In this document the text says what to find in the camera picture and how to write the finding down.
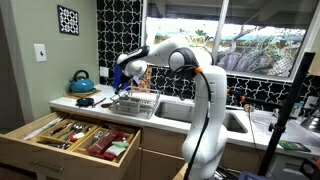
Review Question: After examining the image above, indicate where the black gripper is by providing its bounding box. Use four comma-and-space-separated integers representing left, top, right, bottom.
113, 72, 134, 97

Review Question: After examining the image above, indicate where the black spoon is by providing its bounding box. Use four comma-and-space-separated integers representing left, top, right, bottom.
75, 97, 96, 108

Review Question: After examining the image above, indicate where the blue board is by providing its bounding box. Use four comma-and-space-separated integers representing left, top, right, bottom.
112, 62, 133, 91

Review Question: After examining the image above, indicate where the metal table knife on counter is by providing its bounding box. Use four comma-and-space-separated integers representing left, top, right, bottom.
91, 97, 108, 108

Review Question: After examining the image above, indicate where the wooden trivet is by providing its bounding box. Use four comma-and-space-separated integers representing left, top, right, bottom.
62, 88, 102, 100

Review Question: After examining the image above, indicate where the green sponge cloth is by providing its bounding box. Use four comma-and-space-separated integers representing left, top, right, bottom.
111, 140, 130, 149

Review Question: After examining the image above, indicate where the clear plastic box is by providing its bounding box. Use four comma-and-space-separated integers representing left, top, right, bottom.
86, 130, 116, 155

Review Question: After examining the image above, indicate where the stainless steel sink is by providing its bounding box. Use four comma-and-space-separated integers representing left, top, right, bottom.
153, 100, 250, 135

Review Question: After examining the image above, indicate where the white cloth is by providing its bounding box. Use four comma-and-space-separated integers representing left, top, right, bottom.
105, 144, 127, 157

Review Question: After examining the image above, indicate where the bamboo cutlery organizer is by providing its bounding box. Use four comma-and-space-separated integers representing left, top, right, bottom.
35, 117, 137, 165

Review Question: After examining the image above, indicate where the wooden base cabinet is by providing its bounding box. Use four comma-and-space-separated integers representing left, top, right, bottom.
139, 125, 268, 180

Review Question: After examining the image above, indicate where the framed patterned tile picture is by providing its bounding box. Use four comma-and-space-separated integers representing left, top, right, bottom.
56, 3, 81, 37

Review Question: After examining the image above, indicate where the long white box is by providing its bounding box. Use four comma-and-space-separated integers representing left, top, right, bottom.
22, 116, 65, 142

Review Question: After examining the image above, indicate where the wooden workbench top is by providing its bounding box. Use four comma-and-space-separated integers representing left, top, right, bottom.
172, 162, 188, 180

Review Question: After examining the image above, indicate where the light wooden kitchen drawer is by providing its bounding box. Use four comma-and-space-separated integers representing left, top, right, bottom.
0, 110, 143, 180

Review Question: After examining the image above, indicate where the green notebook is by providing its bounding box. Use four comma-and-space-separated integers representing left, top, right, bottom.
277, 139, 312, 154

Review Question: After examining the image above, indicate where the metal wire dish rack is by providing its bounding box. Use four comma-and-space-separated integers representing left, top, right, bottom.
108, 86, 162, 120

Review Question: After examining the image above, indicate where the white wall outlet plate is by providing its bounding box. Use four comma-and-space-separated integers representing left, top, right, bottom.
98, 65, 110, 79

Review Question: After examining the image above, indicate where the teal kettle with black handle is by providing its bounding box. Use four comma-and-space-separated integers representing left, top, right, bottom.
68, 69, 96, 94

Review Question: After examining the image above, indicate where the white light switch plate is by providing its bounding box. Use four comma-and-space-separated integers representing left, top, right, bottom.
32, 42, 48, 63

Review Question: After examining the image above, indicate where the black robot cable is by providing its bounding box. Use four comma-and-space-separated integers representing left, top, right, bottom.
173, 65, 214, 180

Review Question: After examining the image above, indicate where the metal drawer handle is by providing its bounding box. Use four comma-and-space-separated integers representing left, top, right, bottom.
31, 158, 65, 173

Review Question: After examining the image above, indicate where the window with white frame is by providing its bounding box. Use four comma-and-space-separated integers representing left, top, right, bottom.
141, 0, 320, 84

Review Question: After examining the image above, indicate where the black camera stand pole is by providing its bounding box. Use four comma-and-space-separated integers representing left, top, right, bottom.
255, 51, 316, 178

